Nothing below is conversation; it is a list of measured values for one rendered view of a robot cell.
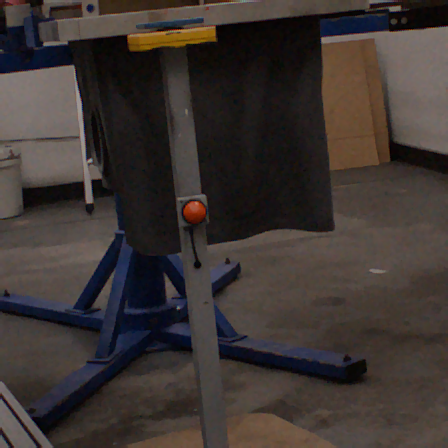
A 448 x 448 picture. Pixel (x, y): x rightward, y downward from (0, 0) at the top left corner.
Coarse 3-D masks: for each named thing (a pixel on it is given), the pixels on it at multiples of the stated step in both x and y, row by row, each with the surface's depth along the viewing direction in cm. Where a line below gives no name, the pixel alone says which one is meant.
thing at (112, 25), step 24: (264, 0) 223; (288, 0) 224; (312, 0) 225; (336, 0) 226; (360, 0) 227; (48, 24) 234; (72, 24) 216; (96, 24) 217; (120, 24) 218; (192, 24) 221; (216, 24) 222
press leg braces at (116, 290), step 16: (112, 256) 381; (128, 256) 360; (160, 256) 364; (176, 256) 363; (96, 272) 390; (112, 272) 389; (128, 272) 358; (176, 272) 360; (96, 288) 392; (112, 288) 354; (128, 288) 358; (176, 288) 405; (80, 304) 400; (112, 304) 351; (112, 320) 347; (224, 320) 351; (112, 336) 345; (224, 336) 348; (240, 336) 348; (96, 352) 342; (112, 352) 344
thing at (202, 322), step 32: (160, 32) 197; (192, 32) 197; (160, 64) 205; (192, 128) 204; (192, 160) 205; (192, 192) 206; (192, 256) 207; (192, 288) 208; (192, 320) 210; (224, 416) 213
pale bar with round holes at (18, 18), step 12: (72, 0) 296; (84, 0) 296; (96, 0) 297; (12, 12) 293; (24, 12) 294; (48, 12) 295; (84, 12) 297; (96, 12) 298; (12, 24) 294; (24, 24) 294
